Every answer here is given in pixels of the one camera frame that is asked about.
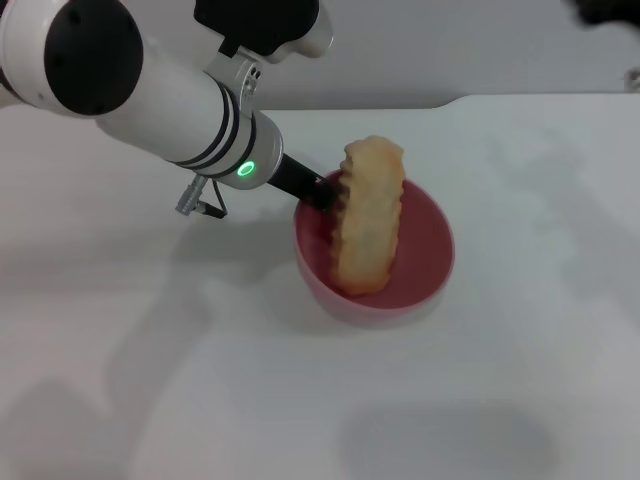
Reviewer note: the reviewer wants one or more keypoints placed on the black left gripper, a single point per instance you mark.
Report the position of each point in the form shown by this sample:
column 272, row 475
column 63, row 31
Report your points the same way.
column 295, row 177

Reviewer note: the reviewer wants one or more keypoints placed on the orange ridged bread loaf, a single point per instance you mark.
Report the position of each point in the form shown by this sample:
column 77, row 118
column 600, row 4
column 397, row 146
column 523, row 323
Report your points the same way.
column 370, row 220

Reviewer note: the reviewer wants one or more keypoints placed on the pink plastic bowl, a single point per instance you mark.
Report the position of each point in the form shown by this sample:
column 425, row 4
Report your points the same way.
column 425, row 250

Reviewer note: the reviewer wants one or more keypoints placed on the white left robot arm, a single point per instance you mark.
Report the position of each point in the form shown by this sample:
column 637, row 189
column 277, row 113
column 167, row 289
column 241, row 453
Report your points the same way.
column 140, row 95

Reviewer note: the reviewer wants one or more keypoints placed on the silver left camera mount bracket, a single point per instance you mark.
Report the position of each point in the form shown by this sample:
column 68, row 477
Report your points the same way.
column 235, row 72

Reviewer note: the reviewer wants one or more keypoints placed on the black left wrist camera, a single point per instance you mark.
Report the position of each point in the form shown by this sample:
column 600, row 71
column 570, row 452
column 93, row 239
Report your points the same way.
column 265, row 22

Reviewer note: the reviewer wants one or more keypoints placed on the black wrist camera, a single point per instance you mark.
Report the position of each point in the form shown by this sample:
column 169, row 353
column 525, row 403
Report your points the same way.
column 607, row 11
column 265, row 22

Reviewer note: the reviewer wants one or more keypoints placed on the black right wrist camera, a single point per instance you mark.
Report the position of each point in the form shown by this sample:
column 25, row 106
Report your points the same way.
column 607, row 11

